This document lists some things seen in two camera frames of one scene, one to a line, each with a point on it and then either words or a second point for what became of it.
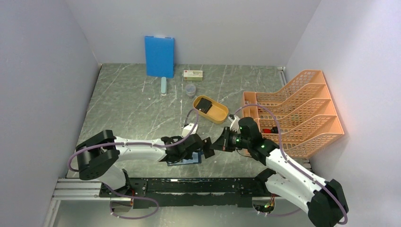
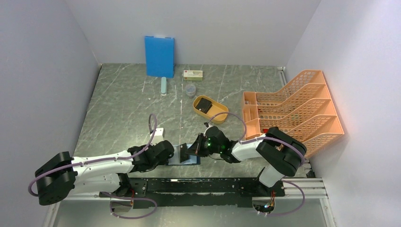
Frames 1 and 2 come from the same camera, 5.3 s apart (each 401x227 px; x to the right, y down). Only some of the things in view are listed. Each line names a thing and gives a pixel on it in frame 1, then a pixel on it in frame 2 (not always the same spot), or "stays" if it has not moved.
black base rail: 181,192 stays
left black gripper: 188,155 → 163,161
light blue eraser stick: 163,91 stays
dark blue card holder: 197,159 stays
